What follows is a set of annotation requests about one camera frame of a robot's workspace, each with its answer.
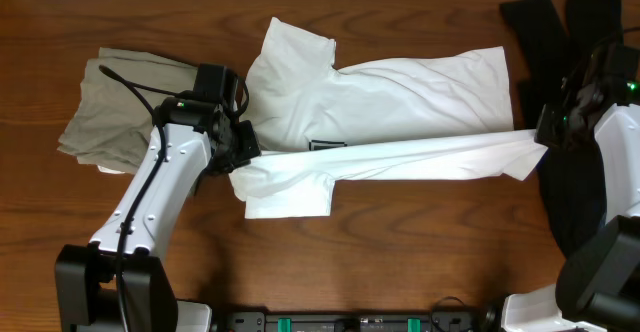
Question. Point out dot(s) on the small white cloth under garment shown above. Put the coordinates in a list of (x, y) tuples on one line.
[(109, 171)]

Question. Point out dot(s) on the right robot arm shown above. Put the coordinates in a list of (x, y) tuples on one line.
[(598, 286)]

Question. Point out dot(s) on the black garment with red stripe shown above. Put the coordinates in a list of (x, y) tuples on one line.
[(572, 180)]

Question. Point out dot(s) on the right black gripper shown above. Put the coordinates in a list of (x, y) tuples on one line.
[(545, 132)]

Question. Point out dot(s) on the white t-shirt with logo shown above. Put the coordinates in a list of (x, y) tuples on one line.
[(393, 119)]

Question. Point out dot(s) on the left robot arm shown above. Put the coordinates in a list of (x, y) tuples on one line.
[(117, 281)]

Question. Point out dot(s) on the folded olive green garment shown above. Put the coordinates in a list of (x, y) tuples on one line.
[(111, 128)]

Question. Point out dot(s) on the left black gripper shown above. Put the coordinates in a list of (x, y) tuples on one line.
[(250, 148)]

